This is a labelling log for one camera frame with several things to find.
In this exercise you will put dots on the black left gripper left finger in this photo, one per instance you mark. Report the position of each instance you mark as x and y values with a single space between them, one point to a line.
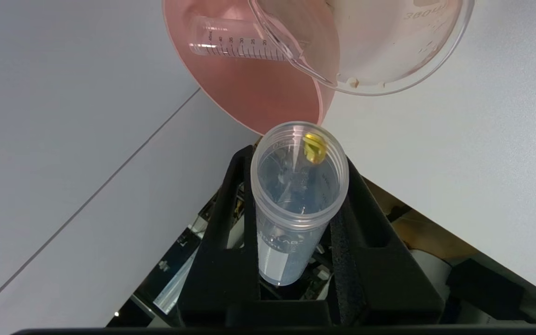
221 279

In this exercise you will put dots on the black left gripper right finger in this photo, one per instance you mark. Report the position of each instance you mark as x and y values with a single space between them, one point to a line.
379 279

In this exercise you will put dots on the test tube with yellow pigment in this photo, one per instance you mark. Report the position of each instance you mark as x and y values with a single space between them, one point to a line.
291 223

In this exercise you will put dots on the test tube with red pigment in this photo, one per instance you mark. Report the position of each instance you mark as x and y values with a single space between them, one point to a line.
231 44

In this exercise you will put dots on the clear plastic beaker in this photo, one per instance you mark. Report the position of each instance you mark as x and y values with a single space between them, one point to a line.
389 46

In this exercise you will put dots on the white roll under table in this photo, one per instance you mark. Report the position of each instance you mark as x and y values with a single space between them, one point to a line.
433 272

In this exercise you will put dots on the black block under table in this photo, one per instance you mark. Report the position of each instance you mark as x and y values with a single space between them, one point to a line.
486 288

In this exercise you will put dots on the pink plastic bowl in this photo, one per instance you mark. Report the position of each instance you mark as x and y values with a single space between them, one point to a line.
258 88

